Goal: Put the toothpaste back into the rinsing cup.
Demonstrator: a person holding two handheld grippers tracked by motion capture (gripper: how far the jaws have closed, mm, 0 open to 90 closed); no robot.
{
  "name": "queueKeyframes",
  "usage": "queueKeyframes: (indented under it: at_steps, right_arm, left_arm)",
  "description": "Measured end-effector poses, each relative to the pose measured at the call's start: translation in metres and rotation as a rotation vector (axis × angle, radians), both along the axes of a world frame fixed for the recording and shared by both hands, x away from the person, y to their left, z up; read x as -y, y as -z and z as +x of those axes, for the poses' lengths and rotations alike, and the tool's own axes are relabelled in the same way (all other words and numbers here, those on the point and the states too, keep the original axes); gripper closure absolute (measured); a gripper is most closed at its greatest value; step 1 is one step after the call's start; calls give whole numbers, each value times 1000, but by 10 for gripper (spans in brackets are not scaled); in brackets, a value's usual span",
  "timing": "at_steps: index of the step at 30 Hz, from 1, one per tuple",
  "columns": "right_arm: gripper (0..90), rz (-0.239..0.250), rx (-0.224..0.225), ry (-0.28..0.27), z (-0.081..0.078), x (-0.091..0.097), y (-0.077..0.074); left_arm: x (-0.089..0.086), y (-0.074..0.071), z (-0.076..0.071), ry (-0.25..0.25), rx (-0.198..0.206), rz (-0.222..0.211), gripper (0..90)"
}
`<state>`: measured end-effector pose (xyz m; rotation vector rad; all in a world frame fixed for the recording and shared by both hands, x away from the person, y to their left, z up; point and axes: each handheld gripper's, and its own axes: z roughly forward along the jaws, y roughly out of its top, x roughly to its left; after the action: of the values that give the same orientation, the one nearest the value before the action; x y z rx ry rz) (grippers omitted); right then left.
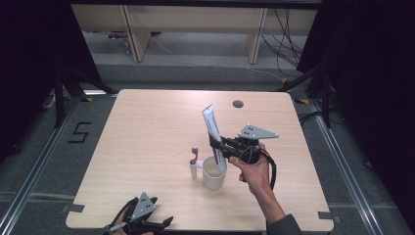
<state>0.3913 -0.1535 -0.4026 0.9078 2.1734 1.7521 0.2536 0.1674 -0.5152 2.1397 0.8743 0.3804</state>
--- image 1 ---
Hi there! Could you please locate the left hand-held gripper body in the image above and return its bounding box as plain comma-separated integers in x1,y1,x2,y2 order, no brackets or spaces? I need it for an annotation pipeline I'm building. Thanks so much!
121,191,164,235

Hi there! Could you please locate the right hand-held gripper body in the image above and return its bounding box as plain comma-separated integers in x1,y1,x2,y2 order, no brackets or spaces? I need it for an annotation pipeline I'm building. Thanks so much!
228,123,280,165

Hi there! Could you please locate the white purple toothpaste tube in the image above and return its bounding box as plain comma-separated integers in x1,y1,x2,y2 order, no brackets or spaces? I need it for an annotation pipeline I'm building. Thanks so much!
201,103,228,172

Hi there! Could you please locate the white cup with handle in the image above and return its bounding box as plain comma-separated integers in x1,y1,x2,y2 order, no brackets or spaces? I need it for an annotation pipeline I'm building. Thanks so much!
189,156,228,192

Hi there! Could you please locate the person's left hand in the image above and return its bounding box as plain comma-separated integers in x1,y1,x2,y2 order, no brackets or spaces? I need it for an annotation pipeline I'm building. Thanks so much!
112,208,155,235

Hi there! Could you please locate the person's right hand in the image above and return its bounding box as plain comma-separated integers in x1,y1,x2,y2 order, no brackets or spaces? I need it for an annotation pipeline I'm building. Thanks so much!
228,142,277,198

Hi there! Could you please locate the black tape patch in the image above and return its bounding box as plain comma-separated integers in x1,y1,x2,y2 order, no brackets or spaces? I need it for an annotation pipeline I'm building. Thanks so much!
317,211,343,225
62,203,86,213

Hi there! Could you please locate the black metal stand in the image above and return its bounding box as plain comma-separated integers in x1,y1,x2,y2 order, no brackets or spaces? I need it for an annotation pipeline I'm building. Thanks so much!
53,63,118,129
275,58,334,129

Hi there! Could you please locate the dark curtain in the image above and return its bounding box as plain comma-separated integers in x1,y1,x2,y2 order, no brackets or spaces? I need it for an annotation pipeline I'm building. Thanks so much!
0,0,103,165
297,0,415,223

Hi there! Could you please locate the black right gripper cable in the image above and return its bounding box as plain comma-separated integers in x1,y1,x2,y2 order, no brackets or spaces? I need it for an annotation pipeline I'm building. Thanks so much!
239,145,278,191

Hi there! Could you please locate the black floor cable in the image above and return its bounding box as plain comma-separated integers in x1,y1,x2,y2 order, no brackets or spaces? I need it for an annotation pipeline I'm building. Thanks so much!
298,111,324,126

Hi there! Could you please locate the thin white floor cable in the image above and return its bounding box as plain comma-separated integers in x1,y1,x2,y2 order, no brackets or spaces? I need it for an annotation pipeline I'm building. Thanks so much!
243,67,285,81

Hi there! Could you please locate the aluminium floor rail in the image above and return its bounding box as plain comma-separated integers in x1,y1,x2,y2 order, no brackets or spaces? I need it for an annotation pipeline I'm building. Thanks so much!
309,99,381,235
0,94,82,235

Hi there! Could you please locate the bundle of black cables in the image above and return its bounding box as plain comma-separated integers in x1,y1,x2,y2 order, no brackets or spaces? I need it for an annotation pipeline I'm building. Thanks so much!
260,8,306,77

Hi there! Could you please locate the white coiled cable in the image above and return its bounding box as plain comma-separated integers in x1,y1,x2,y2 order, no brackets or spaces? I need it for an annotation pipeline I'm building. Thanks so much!
41,92,57,110

